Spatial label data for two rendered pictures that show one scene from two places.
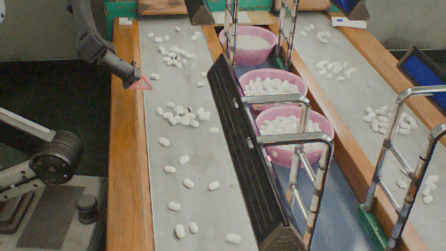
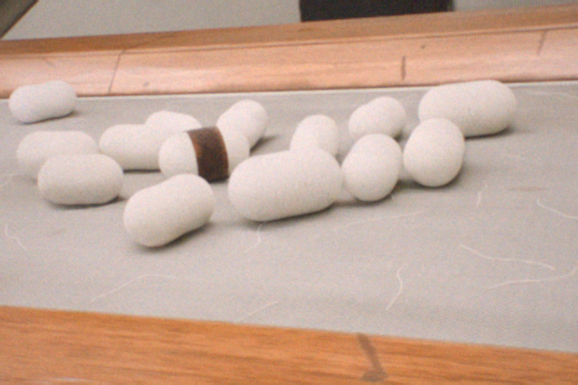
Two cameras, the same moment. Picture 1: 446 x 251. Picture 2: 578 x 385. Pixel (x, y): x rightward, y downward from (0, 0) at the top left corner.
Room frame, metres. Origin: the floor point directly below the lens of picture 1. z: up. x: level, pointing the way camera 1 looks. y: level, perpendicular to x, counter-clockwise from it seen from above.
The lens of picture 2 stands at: (1.99, -0.04, 0.83)
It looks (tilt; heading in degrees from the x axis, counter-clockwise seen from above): 18 degrees down; 124
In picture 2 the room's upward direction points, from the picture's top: 6 degrees counter-clockwise
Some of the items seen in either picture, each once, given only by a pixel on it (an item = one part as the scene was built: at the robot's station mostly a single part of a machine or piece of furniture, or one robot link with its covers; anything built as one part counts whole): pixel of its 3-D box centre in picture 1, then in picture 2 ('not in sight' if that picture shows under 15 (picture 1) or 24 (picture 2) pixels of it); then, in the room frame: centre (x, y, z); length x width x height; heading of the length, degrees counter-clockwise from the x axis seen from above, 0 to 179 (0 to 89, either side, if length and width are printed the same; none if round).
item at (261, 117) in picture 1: (292, 138); not in sight; (1.30, -0.25, 0.72); 0.27 x 0.27 x 0.10
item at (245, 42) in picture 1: (247, 48); not in sight; (2.01, -0.11, 0.71); 0.22 x 0.22 x 0.06
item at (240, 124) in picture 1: (245, 132); not in sight; (0.83, -0.06, 1.08); 0.62 x 0.08 x 0.07; 11
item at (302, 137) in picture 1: (272, 190); not in sight; (0.84, -0.13, 0.90); 0.20 x 0.19 x 0.45; 11
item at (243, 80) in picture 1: (271, 95); not in sight; (1.57, -0.19, 0.72); 0.27 x 0.27 x 0.10
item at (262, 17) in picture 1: (237, 18); not in sight; (2.22, -0.06, 0.77); 0.33 x 0.15 x 0.01; 101
